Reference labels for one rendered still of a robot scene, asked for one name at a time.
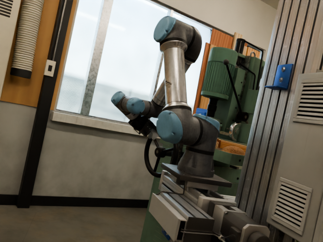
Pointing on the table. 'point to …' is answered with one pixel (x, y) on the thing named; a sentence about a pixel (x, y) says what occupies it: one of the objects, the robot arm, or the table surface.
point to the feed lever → (243, 116)
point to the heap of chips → (233, 150)
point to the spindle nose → (211, 108)
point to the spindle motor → (218, 73)
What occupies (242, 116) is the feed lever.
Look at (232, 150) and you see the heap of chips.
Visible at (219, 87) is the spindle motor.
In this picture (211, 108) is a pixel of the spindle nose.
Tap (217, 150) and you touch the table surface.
